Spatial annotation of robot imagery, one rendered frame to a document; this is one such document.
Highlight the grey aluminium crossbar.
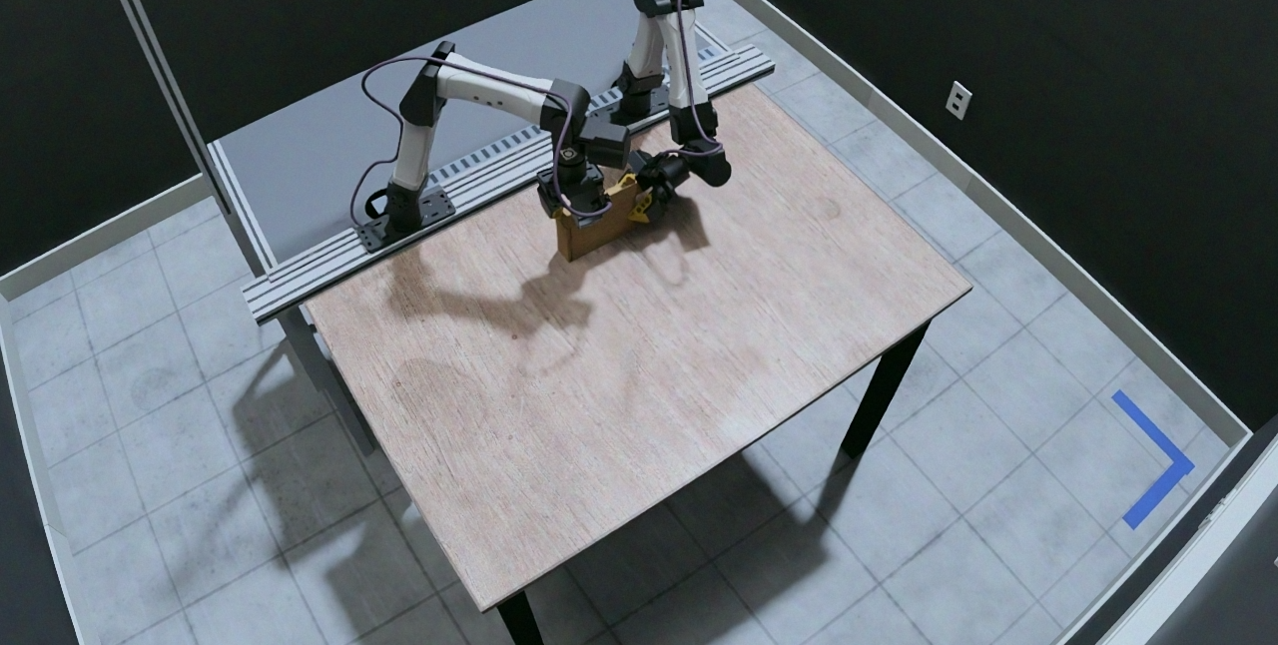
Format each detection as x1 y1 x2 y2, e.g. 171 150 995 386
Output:
242 43 776 326

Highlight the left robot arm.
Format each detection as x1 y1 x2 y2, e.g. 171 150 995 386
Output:
590 0 732 188

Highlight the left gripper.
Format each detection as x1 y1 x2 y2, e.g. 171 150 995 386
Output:
616 155 691 224

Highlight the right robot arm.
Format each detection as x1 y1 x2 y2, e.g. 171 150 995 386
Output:
357 41 631 254

